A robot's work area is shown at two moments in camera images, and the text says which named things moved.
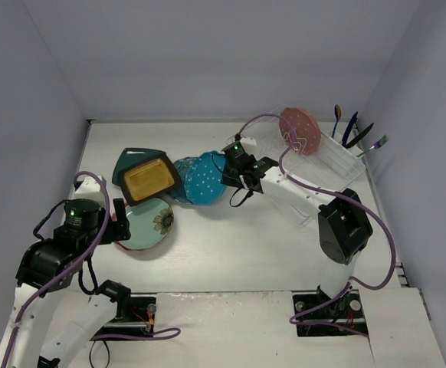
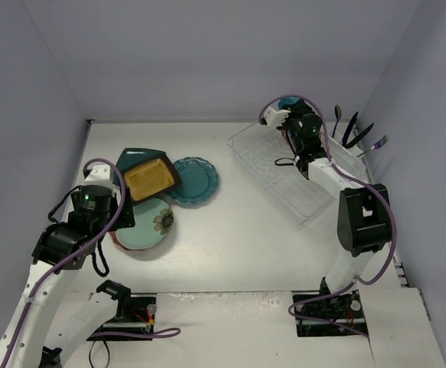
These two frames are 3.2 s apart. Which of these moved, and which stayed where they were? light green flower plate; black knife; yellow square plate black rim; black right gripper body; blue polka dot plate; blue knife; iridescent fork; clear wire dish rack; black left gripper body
Moved: black right gripper body; blue polka dot plate; black left gripper body
Stayed: light green flower plate; black knife; yellow square plate black rim; iridescent fork; blue knife; clear wire dish rack
